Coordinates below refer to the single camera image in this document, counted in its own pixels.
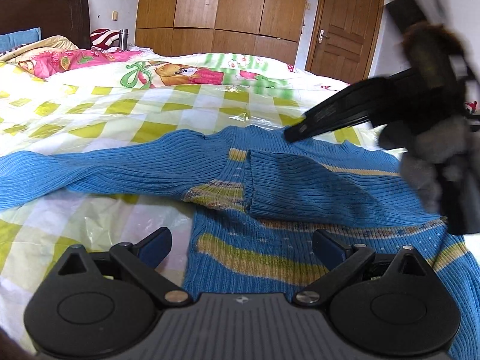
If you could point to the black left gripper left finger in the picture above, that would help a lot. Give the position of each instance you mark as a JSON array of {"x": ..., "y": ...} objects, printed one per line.
[{"x": 97, "y": 305}]

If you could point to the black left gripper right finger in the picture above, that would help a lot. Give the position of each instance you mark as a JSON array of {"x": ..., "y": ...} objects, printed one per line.
[{"x": 374, "y": 305}]

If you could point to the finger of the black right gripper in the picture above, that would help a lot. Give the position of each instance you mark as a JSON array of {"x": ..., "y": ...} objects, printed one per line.
[{"x": 367, "y": 101}]

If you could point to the blue striped knit sweater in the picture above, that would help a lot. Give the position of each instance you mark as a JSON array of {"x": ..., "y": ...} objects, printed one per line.
[{"x": 258, "y": 199}]

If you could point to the grey gloved right hand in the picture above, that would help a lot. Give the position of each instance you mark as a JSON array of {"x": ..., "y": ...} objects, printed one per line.
[{"x": 451, "y": 140}]

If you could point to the brown wooden door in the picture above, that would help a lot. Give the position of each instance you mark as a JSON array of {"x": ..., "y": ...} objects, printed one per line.
[{"x": 344, "y": 39}]

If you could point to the brown wooden wardrobe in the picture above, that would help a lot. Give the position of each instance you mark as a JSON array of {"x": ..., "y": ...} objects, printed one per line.
[{"x": 269, "y": 28}]

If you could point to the green checkered cartoon bed quilt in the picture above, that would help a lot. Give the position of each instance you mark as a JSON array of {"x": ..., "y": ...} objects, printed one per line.
[{"x": 125, "y": 104}]

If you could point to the pink floral blanket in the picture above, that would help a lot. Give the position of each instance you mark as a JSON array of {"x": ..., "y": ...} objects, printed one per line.
[{"x": 47, "y": 62}]

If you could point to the steel thermos bottle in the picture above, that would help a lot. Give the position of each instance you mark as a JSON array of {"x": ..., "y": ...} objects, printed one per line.
[{"x": 123, "y": 39}]

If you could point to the red white striped cloth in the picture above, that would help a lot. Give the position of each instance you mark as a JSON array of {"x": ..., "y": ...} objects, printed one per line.
[{"x": 104, "y": 38}]

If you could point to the blue pillow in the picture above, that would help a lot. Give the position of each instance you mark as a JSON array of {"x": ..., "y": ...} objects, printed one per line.
[{"x": 10, "y": 41}]

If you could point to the dark wooden headboard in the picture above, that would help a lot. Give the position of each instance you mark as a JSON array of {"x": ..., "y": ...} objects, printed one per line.
[{"x": 68, "y": 18}]

